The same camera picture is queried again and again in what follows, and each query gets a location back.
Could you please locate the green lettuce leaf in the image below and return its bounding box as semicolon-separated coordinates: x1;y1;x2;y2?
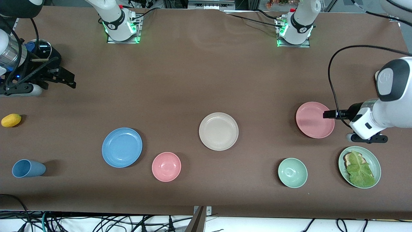
346;150;375;187

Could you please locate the blue plate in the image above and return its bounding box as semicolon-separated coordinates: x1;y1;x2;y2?
102;128;143;168

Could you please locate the brown table cover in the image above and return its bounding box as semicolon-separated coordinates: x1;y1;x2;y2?
0;6;412;220

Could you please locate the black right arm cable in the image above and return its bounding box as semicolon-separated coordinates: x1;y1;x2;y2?
3;18;61;90

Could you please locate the green plate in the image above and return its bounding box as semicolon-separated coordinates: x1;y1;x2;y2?
338;146;382;189

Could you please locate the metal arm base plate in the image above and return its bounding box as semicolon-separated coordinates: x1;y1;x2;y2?
106;13;142;44
276;18;311;48

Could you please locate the beige plate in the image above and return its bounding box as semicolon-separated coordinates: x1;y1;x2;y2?
199;112;239;151

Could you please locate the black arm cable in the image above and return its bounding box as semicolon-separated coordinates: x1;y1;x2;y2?
3;18;61;90
328;45;412;129

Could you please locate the green bowl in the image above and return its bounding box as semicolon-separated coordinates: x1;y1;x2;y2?
278;158;308;188

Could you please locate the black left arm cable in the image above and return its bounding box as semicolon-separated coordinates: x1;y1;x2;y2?
328;45;412;129

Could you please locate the brown wooden post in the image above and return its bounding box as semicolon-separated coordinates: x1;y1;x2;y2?
185;206;206;232

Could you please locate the toasted bread slice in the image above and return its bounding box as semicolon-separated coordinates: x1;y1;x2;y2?
343;153;367;168

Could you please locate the blue cup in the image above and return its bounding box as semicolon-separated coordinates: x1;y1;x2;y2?
12;159;46;178

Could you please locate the yellow lemon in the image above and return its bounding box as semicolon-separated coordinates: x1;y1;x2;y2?
1;113;22;128

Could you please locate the thick black cable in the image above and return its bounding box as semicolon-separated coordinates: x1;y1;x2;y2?
0;193;31;232

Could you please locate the pink bowl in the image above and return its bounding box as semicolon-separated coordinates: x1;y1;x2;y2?
152;152;182;182

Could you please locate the pink plate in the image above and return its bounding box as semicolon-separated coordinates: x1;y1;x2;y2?
295;101;335;139

